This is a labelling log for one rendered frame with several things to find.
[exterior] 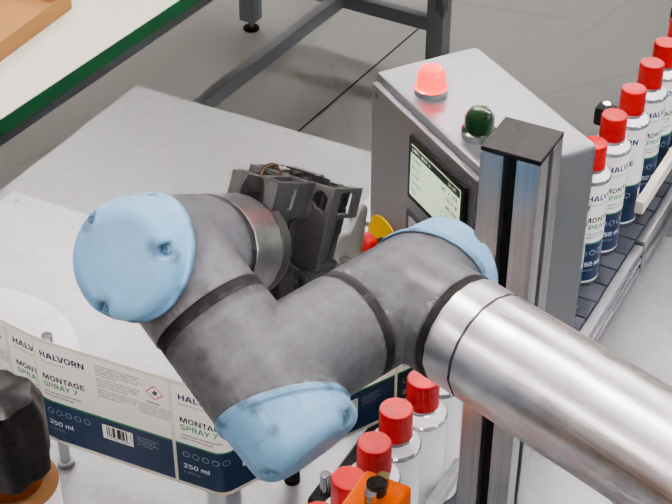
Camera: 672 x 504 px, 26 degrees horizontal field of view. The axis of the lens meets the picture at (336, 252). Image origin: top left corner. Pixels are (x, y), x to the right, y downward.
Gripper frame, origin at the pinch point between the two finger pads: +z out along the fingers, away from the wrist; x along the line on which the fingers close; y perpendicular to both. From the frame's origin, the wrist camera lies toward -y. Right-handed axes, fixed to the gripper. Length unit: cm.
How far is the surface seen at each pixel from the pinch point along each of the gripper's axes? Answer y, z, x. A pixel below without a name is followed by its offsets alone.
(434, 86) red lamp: 15.6, -4.2, -5.4
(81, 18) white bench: 8, 120, 109
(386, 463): -20.2, 17.4, -2.2
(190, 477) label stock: -31.5, 25.3, 21.1
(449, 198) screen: 8.1, -7.5, -9.8
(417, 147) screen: 10.9, -5.7, -5.8
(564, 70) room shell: 20, 299, 67
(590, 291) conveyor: -7, 77, -4
